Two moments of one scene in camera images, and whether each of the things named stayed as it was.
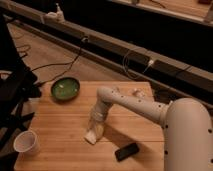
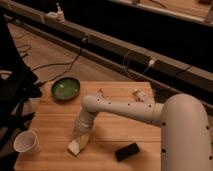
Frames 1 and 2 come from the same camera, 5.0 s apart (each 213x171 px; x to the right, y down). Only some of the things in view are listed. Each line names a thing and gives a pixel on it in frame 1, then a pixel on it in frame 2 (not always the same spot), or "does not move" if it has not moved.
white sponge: x=90 y=136 to x=74 y=147
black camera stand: x=18 y=84 does not move
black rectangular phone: x=126 y=151 does not move
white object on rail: x=55 y=17 does not move
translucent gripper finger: x=99 y=129 to x=82 y=139
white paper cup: x=27 y=142 does not move
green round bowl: x=65 y=89 does not move
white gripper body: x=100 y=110 to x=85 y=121
